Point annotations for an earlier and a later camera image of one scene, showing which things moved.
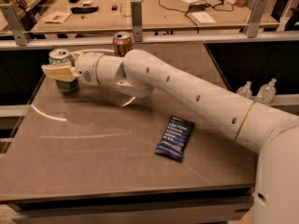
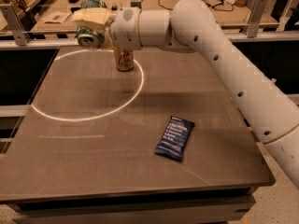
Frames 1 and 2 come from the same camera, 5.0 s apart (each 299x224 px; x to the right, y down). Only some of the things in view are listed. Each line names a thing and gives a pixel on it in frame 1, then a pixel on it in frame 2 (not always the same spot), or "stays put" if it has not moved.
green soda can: (63, 56) to (92, 37)
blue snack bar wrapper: (176, 138) stays put
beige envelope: (56, 17) stays put
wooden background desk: (76, 11) stays put
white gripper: (87, 68) to (125, 28)
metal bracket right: (256, 16) stays put
